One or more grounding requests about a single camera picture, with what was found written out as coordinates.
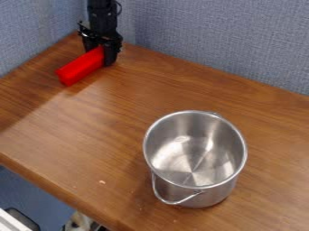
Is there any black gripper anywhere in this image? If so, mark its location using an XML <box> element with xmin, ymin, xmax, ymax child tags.
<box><xmin>79</xmin><ymin>12</ymin><xmax>123</xmax><ymax>66</ymax></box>

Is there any red rectangular block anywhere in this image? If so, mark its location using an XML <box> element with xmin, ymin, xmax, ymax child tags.
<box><xmin>56</xmin><ymin>46</ymin><xmax>104</xmax><ymax>86</ymax></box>

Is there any black bag with strap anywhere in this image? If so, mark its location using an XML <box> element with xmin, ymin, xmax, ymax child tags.
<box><xmin>0</xmin><ymin>208</ymin><xmax>41</xmax><ymax>231</ymax></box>

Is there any white patterned object under table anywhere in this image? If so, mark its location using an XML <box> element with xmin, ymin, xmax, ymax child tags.
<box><xmin>60</xmin><ymin>211</ymin><xmax>110</xmax><ymax>231</ymax></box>

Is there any stainless steel pot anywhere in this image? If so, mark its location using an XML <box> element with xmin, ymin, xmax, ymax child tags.
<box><xmin>142</xmin><ymin>110</ymin><xmax>249</xmax><ymax>208</ymax></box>

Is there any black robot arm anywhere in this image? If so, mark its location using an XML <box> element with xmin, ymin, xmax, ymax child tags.
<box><xmin>77</xmin><ymin>0</ymin><xmax>123</xmax><ymax>66</ymax></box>

